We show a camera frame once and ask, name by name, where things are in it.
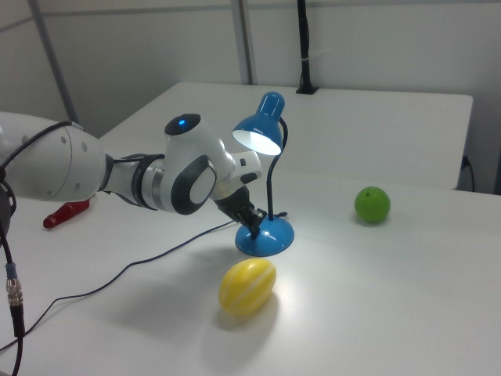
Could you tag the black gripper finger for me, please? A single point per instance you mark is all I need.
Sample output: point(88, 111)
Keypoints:
point(243, 219)
point(258, 223)

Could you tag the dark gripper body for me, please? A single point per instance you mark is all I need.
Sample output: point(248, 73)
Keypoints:
point(235, 201)

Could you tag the blue desk lamp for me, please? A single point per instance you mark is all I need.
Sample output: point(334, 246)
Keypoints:
point(274, 235)

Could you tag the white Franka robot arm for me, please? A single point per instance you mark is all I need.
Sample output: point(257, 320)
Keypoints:
point(58, 164)

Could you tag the yellow toy melon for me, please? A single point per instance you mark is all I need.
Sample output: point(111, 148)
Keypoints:
point(247, 287)

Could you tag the green toy apple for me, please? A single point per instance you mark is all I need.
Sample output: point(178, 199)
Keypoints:
point(372, 205)

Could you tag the red toy chili pepper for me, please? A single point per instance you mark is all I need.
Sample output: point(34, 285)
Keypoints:
point(62, 215)

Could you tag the black camera pole with clamp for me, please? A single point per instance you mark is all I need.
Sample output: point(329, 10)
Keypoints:
point(305, 47)

